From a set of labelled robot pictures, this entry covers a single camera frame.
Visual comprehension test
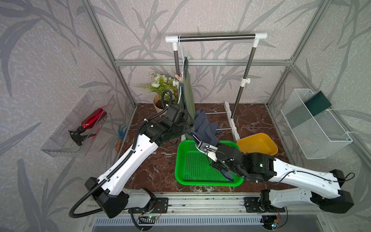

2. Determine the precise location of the white wire mesh basket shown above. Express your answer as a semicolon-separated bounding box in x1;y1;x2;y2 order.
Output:
281;89;353;160

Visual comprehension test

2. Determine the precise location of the potted plant with white flowers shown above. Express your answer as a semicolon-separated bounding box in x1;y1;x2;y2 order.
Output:
136;72;178;113

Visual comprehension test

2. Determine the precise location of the dark green cloth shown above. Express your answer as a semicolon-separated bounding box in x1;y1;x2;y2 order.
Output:
304;91;332;117

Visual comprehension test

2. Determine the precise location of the clear acrylic wall shelf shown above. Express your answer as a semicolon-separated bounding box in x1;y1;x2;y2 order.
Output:
41;90;116;158

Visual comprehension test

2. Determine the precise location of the clothes rack with steel bars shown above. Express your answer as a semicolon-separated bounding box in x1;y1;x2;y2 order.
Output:
165;32;268;142

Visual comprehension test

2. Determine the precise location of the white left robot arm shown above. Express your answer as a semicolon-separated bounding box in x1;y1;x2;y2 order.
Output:
69;103;190;218

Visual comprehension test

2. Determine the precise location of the olive green tank top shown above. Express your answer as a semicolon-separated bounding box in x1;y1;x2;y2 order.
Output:
179;59;196;130

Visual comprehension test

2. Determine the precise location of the blue-grey tank top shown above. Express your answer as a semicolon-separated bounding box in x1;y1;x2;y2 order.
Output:
190;110;234;182

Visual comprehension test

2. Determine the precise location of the red spray bottle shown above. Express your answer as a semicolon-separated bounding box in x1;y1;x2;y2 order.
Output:
69;106;107;146

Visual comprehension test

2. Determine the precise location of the green clothespin on hanger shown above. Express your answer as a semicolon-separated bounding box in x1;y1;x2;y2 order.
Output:
182;52;189;59

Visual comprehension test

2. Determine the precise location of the green perforated plastic basket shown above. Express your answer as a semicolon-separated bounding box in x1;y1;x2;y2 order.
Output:
174;140;243;187

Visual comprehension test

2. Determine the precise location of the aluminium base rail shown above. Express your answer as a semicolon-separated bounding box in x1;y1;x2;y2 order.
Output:
86;192;325;227

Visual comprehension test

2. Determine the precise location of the wooden clothespin on green top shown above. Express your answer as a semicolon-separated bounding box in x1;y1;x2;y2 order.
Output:
175;74;184;82

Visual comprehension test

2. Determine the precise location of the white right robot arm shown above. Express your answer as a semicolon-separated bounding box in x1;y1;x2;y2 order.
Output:
202;144;355;214

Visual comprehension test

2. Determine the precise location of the blue garden hand rake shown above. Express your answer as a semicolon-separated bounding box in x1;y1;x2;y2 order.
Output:
116;124;126;151

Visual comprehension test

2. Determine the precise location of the yellow plastic bin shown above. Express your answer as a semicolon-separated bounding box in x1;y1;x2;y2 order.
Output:
237;133;278;156

